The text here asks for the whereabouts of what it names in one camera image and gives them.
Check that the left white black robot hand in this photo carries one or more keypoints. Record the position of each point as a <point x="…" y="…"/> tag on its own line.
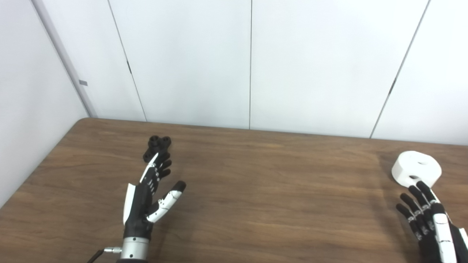
<point x="140" y="204"/>

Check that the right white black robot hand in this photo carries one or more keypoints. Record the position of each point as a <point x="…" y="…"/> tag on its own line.
<point x="440" y="226"/>

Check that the black flanged holder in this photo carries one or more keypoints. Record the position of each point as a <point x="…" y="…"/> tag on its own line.
<point x="156" y="144"/>

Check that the round white piece with holes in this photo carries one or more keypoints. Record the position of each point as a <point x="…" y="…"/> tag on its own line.
<point x="411" y="166"/>

